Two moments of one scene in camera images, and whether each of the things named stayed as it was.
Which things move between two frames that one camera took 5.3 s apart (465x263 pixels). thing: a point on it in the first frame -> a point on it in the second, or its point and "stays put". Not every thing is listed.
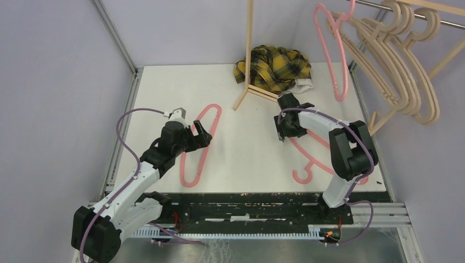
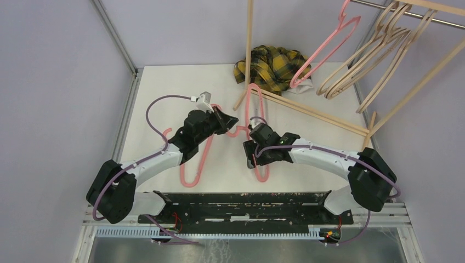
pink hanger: x=311 y=161 -> x=246 y=128
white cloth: x=301 y=86 stays put
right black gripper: x=299 y=131 -> x=249 y=148
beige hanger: x=407 y=78 -> x=386 y=76
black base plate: x=253 y=210 stays put
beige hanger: x=373 y=54 -> x=366 y=67
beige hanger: x=386 y=42 -> x=380 y=34
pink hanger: x=342 y=18 -> x=312 y=58
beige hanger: x=386 y=58 -> x=366 y=67
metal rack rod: x=416 y=15 stays put
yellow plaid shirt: x=275 y=69 stays put
